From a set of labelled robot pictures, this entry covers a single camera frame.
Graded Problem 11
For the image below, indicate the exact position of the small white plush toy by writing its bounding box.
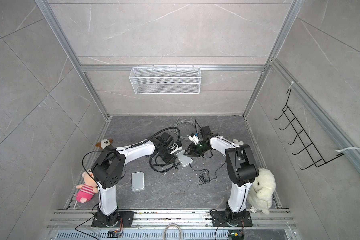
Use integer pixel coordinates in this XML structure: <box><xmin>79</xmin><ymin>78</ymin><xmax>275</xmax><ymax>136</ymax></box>
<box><xmin>232</xmin><ymin>139</ymin><xmax>244</xmax><ymax>147</ymax></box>

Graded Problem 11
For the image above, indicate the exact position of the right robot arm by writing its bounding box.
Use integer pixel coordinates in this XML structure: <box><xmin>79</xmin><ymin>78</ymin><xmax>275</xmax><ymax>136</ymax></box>
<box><xmin>186</xmin><ymin>126</ymin><xmax>259</xmax><ymax>227</ymax></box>

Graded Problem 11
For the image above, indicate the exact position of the white switch near front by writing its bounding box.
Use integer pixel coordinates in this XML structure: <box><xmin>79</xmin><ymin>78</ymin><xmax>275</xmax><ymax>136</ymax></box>
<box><xmin>131</xmin><ymin>172</ymin><xmax>145</xmax><ymax>192</ymax></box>

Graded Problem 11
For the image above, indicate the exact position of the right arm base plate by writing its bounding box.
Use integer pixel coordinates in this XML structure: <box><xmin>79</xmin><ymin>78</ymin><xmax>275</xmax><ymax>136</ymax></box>
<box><xmin>210</xmin><ymin>209</ymin><xmax>253</xmax><ymax>228</ymax></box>

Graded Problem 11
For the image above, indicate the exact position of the white wire mesh basket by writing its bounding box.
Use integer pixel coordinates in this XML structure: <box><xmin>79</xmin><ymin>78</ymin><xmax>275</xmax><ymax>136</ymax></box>
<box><xmin>129</xmin><ymin>67</ymin><xmax>202</xmax><ymax>95</ymax></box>

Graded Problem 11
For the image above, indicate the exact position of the thick black ethernet cable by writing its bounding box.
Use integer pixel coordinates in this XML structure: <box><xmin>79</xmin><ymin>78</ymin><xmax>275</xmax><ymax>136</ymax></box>
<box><xmin>148</xmin><ymin>149</ymin><xmax>181</xmax><ymax>174</ymax></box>

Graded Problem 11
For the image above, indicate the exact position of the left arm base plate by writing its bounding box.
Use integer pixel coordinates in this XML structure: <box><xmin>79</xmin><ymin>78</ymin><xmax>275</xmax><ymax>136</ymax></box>
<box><xmin>91</xmin><ymin>211</ymin><xmax>135</xmax><ymax>228</ymax></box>

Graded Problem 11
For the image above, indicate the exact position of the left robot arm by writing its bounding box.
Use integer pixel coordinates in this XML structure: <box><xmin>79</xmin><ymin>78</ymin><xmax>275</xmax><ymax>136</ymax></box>
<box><xmin>76</xmin><ymin>128</ymin><xmax>182</xmax><ymax>228</ymax></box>

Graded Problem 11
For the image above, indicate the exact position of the thin black power cable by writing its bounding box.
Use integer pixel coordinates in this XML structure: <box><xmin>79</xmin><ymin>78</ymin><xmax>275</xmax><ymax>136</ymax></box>
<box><xmin>188</xmin><ymin>158</ymin><xmax>227</xmax><ymax>186</ymax></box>

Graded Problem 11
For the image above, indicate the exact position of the large white plush sheep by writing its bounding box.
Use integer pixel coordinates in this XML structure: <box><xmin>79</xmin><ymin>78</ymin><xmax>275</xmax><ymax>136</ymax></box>
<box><xmin>247</xmin><ymin>168</ymin><xmax>276</xmax><ymax>215</ymax></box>

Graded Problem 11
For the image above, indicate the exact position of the brown white plush toy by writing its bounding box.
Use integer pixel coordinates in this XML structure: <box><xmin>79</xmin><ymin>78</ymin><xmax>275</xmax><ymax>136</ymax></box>
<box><xmin>95</xmin><ymin>139</ymin><xmax>113</xmax><ymax>150</ymax></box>

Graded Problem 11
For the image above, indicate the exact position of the grey ethernet cable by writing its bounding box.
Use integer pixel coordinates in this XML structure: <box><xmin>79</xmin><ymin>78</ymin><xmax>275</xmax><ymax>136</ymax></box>
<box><xmin>172</xmin><ymin>118</ymin><xmax>200</xmax><ymax>141</ymax></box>

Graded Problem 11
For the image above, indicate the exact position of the black wire hook rack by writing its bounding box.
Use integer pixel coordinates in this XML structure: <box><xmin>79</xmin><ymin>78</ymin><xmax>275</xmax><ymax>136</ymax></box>
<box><xmin>274</xmin><ymin>89</ymin><xmax>344</xmax><ymax>170</ymax></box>

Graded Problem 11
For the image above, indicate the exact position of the pink cartoon boy doll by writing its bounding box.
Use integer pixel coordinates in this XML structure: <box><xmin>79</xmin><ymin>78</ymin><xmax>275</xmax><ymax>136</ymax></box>
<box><xmin>76</xmin><ymin>171</ymin><xmax>99</xmax><ymax>203</ymax></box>

